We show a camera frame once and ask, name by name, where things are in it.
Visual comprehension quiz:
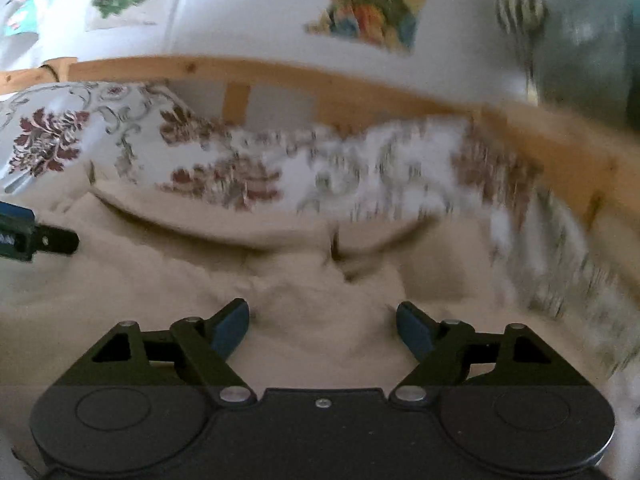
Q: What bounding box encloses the beige hooded jacket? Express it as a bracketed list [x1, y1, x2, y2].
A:
[0, 162, 623, 466]

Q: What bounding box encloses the wooden bed frame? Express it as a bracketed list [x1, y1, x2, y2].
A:
[0, 55, 640, 286]

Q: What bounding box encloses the clear plastic bag of clothes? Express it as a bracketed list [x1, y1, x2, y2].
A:
[474, 0, 640, 128]

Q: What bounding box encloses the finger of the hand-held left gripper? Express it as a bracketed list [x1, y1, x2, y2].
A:
[32, 225, 80, 257]
[0, 200, 36, 223]

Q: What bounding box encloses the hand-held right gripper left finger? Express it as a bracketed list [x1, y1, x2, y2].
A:
[88, 298, 257, 406]

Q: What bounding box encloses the landscape wall poster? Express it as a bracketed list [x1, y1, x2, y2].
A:
[304, 0, 432, 55]

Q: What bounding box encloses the floral pillow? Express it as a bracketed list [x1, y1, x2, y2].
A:
[0, 81, 296, 213]
[280, 114, 543, 228]

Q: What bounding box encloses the floral bedsheet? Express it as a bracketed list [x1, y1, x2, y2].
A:
[480, 180, 640, 480]

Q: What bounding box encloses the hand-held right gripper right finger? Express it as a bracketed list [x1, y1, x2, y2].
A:
[389, 301, 557, 406]

